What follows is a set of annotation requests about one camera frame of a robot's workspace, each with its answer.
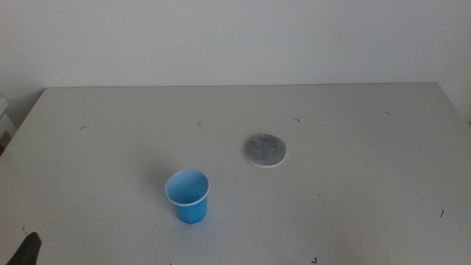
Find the blue plastic cup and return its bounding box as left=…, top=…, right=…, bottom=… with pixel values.
left=164, top=169, right=210, bottom=225

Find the round grey cup mat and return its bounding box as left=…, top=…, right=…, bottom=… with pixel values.
left=241, top=133, right=288, bottom=169

